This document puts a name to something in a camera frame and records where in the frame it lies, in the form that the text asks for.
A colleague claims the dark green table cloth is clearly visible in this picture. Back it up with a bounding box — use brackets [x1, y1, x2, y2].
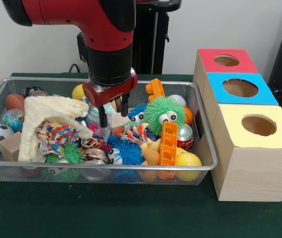
[0, 72, 282, 238]

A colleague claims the yellow ball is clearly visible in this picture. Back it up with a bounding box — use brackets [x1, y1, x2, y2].
[71, 84, 85, 101]
[175, 152, 202, 183]

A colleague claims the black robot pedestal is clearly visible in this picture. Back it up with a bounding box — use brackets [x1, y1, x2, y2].
[133, 0, 182, 74]

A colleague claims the orange plastic building block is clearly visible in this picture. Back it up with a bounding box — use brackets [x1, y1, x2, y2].
[145, 78, 166, 103]
[158, 120, 179, 166]

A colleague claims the crushed clear plastic bottle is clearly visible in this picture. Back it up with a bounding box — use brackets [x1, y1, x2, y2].
[95, 110, 113, 138]

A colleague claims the black cable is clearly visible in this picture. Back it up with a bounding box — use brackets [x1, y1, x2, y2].
[68, 63, 90, 74]

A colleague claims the colourful globe ball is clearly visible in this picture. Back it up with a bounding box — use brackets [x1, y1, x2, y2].
[1, 108, 25, 132]

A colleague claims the blue spiky toy with eyes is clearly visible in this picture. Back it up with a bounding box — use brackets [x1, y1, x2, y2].
[107, 138, 144, 166]

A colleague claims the orange toy basketball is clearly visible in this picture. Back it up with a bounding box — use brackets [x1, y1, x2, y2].
[183, 106, 194, 125]

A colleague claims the silver mesh bin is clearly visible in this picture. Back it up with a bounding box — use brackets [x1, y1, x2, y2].
[0, 76, 218, 187]

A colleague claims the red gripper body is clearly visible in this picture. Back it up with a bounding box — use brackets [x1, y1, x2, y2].
[82, 68, 138, 108]

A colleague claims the green spiky toy with eyes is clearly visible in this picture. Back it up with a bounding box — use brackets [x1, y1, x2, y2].
[143, 96, 186, 136]

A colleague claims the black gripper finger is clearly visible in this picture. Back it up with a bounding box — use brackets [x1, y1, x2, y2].
[98, 104, 109, 128]
[120, 93, 129, 117]

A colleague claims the cream knitted cloth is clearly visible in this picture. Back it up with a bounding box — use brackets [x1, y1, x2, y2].
[18, 96, 94, 162]

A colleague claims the wooden box with three holes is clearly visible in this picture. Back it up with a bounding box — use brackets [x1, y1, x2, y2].
[192, 48, 282, 202]

